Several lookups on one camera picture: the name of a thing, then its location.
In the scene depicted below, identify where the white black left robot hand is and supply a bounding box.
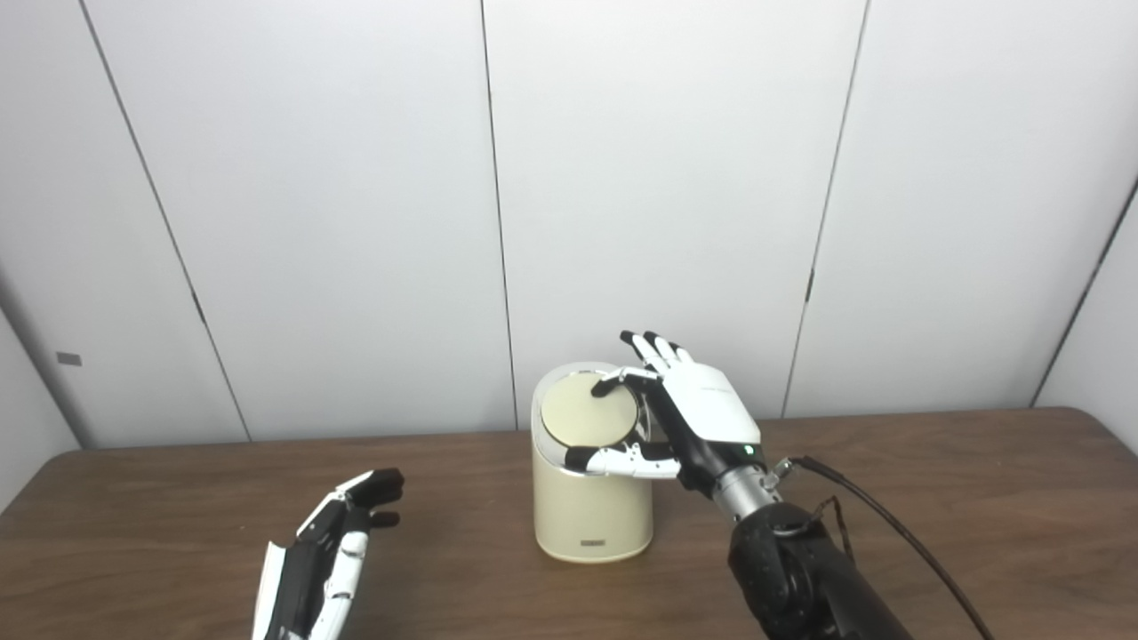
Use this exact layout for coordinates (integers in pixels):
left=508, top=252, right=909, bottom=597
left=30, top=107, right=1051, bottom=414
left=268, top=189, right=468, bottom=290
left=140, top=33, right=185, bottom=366
left=252, top=468, right=405, bottom=640

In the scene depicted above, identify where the thin black right arm wire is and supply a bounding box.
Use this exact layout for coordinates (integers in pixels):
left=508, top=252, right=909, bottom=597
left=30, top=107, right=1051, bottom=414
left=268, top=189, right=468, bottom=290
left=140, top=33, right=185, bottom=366
left=803, top=496, right=856, bottom=567

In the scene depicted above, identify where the cream-colored lidded bin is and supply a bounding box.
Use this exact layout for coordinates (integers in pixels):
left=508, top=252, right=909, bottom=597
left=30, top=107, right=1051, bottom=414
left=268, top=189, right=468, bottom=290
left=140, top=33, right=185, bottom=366
left=531, top=361, right=654, bottom=564

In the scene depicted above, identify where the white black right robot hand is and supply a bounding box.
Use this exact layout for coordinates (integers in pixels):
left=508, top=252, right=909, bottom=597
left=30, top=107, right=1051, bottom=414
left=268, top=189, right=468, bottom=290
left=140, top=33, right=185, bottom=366
left=565, top=331, right=764, bottom=494

